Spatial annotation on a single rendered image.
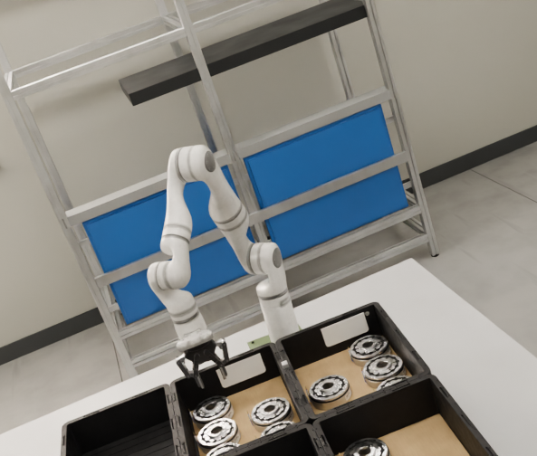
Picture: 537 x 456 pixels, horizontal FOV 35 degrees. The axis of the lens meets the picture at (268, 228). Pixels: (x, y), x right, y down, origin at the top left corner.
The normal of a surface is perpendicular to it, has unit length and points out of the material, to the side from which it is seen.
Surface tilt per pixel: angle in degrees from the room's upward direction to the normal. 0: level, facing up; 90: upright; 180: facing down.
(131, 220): 90
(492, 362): 0
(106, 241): 90
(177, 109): 90
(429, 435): 0
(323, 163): 90
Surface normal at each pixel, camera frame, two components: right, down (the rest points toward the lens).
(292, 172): 0.26, 0.30
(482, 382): -0.30, -0.87
